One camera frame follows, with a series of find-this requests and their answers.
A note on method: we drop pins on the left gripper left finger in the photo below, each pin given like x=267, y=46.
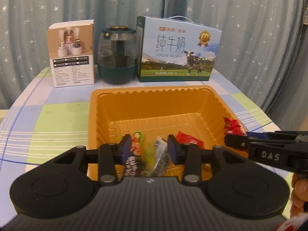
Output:
x=107, y=157

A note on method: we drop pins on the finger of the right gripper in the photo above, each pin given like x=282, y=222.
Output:
x=238, y=142
x=278, y=137

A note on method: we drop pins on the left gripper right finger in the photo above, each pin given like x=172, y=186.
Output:
x=192, y=157

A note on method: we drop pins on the red square snack packet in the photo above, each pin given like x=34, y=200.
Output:
x=189, y=139

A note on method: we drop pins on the orange red candy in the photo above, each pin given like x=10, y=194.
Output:
x=233, y=127

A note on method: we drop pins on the clear black snack packet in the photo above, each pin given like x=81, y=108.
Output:
x=161, y=159

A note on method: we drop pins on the yellow green candy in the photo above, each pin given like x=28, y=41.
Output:
x=148, y=159

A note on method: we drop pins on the right hand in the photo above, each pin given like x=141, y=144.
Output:
x=299, y=195

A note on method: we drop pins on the orange plastic tray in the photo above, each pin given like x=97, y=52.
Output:
x=157, y=111

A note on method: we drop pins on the plaid tablecloth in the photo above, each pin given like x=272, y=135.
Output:
x=45, y=121

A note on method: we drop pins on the blue star curtain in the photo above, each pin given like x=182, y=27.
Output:
x=260, y=46

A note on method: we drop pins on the dark green humidifier jar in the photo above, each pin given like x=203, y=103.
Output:
x=117, y=54

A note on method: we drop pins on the blue milk carton box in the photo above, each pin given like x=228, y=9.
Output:
x=175, y=49

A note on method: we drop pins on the white humidifier box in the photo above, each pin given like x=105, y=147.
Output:
x=70, y=47

